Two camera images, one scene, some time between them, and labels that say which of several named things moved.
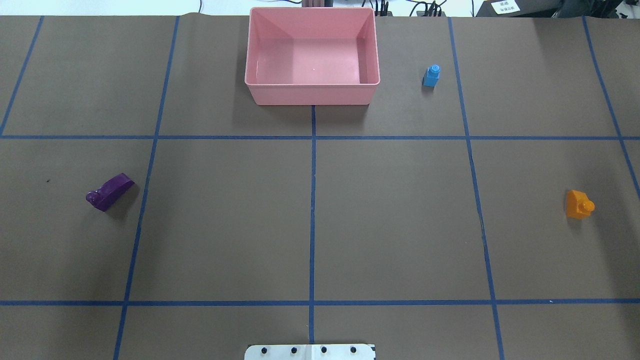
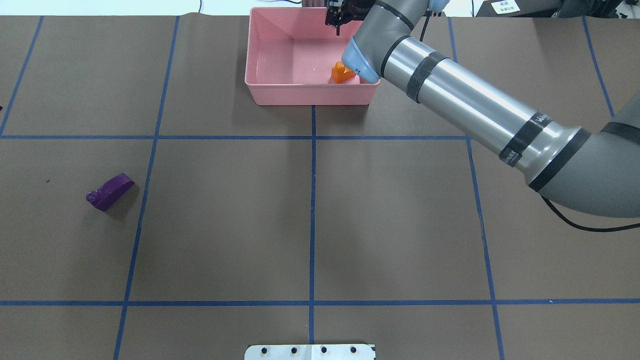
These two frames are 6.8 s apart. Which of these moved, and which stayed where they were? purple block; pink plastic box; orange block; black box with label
Moved: orange block
Stayed: black box with label; purple block; pink plastic box
